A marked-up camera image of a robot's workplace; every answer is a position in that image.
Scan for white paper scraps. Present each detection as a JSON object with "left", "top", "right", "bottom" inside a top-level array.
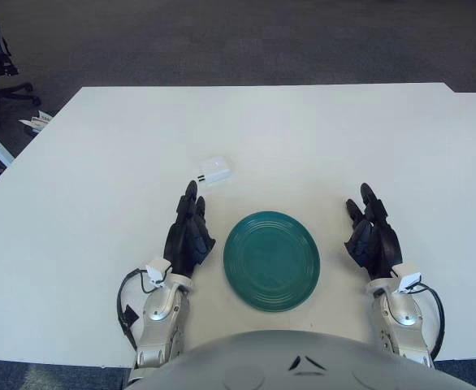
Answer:
[{"left": 19, "top": 110, "right": 53, "bottom": 132}]

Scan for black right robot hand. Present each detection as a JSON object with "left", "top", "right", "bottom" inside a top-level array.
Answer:
[{"left": 344, "top": 182, "right": 404, "bottom": 281}]

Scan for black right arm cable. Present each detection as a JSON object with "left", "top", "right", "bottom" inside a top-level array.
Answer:
[{"left": 408, "top": 282, "right": 446, "bottom": 362}]

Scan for green ribbed plate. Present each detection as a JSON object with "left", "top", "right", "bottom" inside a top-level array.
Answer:
[{"left": 223, "top": 210, "right": 322, "bottom": 314}]

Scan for grey robot torso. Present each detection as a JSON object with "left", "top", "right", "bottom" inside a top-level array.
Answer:
[{"left": 126, "top": 329, "right": 476, "bottom": 390}]

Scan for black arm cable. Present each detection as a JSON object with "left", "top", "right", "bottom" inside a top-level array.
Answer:
[
  {"left": 116, "top": 267, "right": 160, "bottom": 350},
  {"left": 408, "top": 282, "right": 446, "bottom": 362}
]

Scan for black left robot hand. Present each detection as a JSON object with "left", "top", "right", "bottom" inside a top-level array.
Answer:
[{"left": 163, "top": 180, "right": 217, "bottom": 281}]

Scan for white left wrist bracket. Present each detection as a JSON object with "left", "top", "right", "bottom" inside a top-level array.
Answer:
[{"left": 145, "top": 259, "right": 172, "bottom": 289}]

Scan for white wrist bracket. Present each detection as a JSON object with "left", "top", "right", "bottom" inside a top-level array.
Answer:
[
  {"left": 392, "top": 262, "right": 422, "bottom": 294},
  {"left": 145, "top": 259, "right": 172, "bottom": 289}
]

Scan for white charger block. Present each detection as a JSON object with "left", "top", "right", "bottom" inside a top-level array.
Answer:
[{"left": 197, "top": 154, "right": 233, "bottom": 187}]

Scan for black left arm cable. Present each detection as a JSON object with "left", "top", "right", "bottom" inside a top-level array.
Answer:
[{"left": 116, "top": 267, "right": 160, "bottom": 350}]

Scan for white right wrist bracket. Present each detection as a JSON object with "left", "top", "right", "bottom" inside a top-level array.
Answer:
[{"left": 392, "top": 262, "right": 422, "bottom": 294}]

